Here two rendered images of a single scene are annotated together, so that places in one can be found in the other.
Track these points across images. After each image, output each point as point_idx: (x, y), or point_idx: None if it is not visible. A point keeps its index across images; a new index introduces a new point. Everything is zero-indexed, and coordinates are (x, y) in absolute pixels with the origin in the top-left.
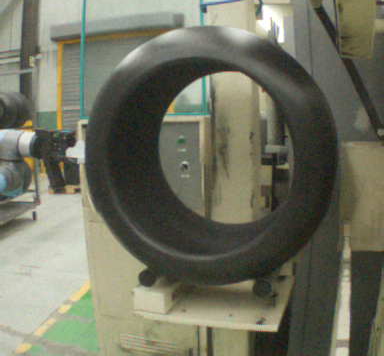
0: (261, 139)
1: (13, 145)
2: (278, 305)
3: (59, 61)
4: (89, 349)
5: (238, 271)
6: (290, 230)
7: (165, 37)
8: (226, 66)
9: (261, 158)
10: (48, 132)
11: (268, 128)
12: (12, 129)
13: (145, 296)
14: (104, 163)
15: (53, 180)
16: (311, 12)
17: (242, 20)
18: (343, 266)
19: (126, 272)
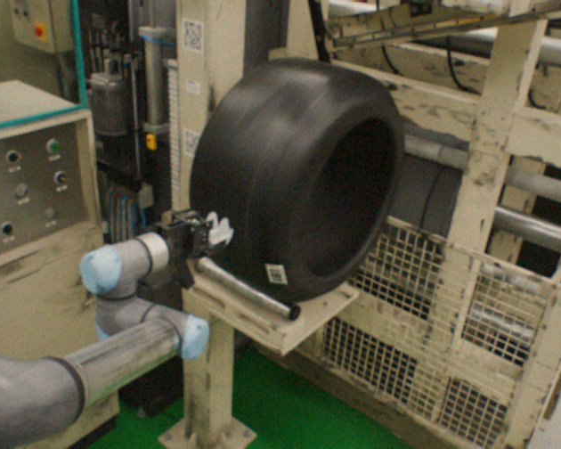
0: (111, 114)
1: (143, 268)
2: None
3: None
4: None
5: (359, 265)
6: (385, 222)
7: (340, 95)
8: (381, 118)
9: (114, 136)
10: (196, 226)
11: (155, 108)
12: (112, 247)
13: (294, 330)
14: (302, 233)
15: (191, 279)
16: None
17: (241, 13)
18: (426, 232)
19: (10, 346)
